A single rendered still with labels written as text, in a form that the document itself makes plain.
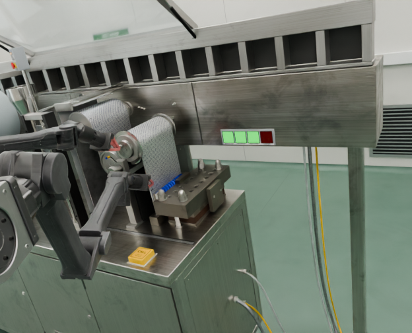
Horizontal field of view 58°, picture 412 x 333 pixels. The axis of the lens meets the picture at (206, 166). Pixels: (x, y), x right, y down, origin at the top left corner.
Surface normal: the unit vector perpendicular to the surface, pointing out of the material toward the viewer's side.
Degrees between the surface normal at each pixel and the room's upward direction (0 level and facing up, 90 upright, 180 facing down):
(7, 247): 90
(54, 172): 101
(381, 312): 0
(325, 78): 90
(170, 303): 90
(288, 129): 90
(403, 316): 0
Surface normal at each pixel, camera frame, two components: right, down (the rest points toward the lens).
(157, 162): 0.86, 0.04
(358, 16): -0.48, 0.40
